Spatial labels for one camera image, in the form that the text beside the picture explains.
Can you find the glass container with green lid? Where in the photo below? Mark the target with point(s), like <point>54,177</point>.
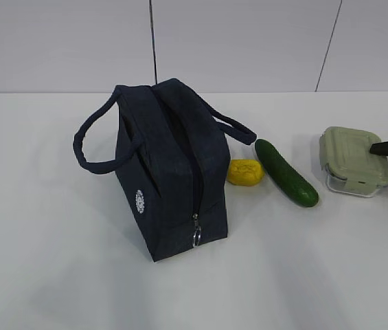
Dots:
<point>350,168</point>

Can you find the green cucumber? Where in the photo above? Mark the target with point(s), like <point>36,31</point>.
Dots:
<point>287,179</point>

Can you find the navy blue fabric lunch bag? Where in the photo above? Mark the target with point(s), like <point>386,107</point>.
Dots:
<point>171,159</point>

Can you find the yellow lemon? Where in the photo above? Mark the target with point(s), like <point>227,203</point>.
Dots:
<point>245,172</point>

